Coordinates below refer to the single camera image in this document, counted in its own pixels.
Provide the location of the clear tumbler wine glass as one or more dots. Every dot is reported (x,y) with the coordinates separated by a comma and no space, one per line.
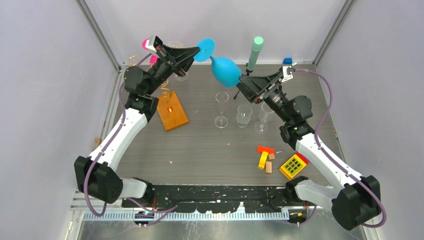
(244,115)

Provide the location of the clear champagne flute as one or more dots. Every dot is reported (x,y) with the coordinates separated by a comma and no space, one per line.
(222,99)

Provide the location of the tan wooden block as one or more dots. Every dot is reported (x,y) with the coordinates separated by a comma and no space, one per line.
(268,167)

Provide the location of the red toy brick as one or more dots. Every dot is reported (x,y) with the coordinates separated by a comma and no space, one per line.
(303,158)

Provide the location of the small blue block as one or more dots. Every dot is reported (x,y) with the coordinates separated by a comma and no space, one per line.
(287,61)

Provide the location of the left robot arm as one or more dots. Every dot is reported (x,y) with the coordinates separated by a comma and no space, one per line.
(96,174)

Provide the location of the pink wine glass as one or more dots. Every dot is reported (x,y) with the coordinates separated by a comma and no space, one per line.
(152,58)

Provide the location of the clear round wine glass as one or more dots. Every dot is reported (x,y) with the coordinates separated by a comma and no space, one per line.
(265,115)

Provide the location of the green microphone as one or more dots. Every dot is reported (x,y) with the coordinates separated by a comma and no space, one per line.
(256,48)

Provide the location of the orange toy block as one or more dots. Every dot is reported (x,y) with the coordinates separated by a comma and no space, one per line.
(268,150)

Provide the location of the blue wine glass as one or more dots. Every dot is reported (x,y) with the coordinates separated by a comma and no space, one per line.
(225,71)

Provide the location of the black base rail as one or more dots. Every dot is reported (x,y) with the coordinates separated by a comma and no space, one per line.
(203,203)

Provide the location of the orange wooden rack base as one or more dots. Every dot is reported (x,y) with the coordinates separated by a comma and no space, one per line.
(171,112)

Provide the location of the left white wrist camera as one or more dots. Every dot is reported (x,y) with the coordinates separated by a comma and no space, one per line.
(153,44)

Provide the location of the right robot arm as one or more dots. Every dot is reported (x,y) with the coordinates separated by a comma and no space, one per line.
(353,199)

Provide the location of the yellow toy calculator block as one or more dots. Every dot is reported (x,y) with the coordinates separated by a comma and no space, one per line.
(292,167)

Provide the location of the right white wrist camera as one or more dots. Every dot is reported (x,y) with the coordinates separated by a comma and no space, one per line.
(287,73)

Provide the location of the gold wire glass rack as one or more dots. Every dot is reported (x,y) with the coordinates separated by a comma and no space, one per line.
(141,84)

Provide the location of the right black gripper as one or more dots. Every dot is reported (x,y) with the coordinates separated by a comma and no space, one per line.
(253,88)

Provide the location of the small wooden wall block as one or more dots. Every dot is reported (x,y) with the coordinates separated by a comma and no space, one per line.
(98,141)

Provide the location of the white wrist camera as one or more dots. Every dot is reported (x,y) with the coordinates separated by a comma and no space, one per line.
(153,44)
(287,73)

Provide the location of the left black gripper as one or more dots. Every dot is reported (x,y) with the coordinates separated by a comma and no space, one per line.
(180,58)

